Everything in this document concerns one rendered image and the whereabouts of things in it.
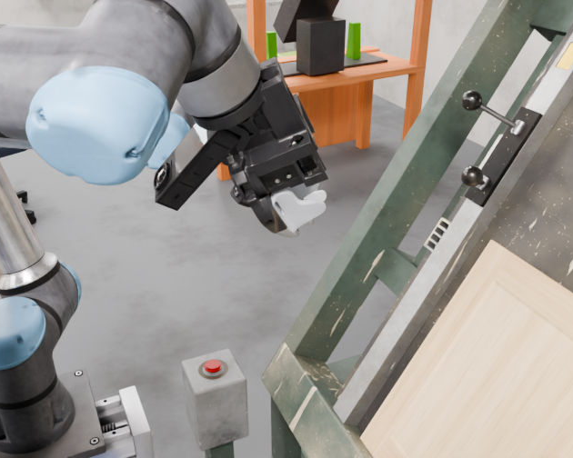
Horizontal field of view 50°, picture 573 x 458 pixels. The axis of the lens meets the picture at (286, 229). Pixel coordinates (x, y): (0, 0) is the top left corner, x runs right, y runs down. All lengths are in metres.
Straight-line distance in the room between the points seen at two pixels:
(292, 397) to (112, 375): 1.55
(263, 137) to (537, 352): 0.71
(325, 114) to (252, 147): 4.68
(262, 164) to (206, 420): 0.97
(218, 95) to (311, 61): 3.70
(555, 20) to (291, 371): 0.96
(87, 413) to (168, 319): 1.99
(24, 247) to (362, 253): 0.73
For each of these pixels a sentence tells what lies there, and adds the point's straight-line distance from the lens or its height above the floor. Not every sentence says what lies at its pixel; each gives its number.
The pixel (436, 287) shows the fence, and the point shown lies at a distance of 1.26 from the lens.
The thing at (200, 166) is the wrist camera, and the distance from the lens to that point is 0.57.
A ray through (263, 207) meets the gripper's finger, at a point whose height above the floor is 1.61.
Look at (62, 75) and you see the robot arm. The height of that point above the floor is 1.78.
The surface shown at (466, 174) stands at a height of 1.44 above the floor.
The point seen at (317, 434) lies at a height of 0.85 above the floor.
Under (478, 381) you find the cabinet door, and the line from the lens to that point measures 1.18.
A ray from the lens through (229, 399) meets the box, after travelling 1.43.
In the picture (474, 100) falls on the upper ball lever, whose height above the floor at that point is 1.54.
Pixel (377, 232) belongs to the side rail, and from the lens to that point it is 1.43.
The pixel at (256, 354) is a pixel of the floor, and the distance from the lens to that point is 2.93.
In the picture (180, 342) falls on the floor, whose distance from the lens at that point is 3.04.
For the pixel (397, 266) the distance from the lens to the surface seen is 1.44.
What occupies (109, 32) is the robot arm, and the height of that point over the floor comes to 1.80.
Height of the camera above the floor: 1.87
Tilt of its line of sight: 28 degrees down
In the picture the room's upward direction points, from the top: straight up
